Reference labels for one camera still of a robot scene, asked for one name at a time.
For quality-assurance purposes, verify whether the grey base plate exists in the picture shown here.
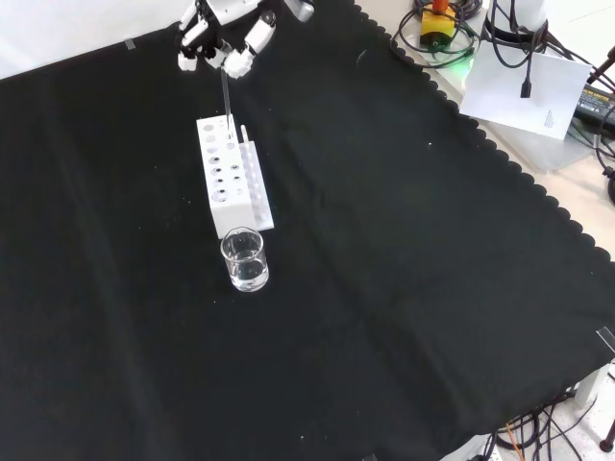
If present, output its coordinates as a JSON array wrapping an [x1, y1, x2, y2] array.
[[449, 71, 607, 176]]

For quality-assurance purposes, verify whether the black bench cloth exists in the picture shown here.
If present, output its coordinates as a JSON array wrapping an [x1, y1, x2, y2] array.
[[0, 0, 615, 461]]

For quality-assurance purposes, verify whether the clear glass rod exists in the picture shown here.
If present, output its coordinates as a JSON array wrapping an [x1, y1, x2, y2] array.
[[220, 69, 234, 130]]

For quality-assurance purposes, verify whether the white paper sheet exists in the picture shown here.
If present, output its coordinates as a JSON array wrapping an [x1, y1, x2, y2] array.
[[458, 39, 593, 141]]

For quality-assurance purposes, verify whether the white test tube rack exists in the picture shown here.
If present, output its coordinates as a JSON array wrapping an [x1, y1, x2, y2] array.
[[195, 114, 275, 240]]

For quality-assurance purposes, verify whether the small clear glass beaker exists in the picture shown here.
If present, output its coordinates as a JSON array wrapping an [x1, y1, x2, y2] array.
[[219, 228, 270, 294]]

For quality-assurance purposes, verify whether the yellow stop button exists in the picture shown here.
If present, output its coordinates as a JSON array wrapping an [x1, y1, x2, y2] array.
[[420, 0, 456, 48]]

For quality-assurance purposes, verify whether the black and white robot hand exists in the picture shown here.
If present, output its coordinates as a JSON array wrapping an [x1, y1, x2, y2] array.
[[176, 0, 316, 80]]

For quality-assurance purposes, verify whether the black hanging cable with plug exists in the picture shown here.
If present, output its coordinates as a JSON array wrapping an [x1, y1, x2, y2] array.
[[508, 0, 540, 99]]

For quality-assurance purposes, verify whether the black power adapter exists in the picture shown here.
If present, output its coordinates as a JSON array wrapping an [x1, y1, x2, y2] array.
[[575, 84, 615, 127]]

